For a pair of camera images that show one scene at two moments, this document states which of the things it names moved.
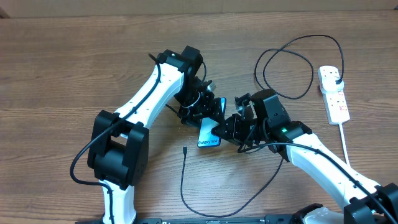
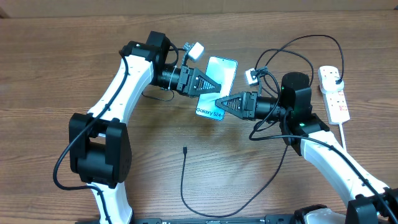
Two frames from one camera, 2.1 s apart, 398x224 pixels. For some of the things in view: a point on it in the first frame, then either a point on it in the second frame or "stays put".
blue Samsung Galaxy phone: (207, 139) to (223, 71)
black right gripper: (230, 124) to (244, 107)
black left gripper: (208, 108) to (188, 81)
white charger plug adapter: (329, 84) stays put
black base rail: (242, 219) stays put
